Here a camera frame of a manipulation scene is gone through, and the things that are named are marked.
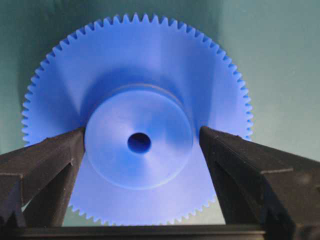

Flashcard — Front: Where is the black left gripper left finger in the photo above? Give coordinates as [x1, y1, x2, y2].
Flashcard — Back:
[0, 127, 85, 228]

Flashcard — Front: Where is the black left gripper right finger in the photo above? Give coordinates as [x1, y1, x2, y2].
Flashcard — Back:
[199, 126, 320, 240]

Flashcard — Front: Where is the small blue plastic gear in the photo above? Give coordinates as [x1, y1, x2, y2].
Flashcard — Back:
[21, 14, 253, 225]

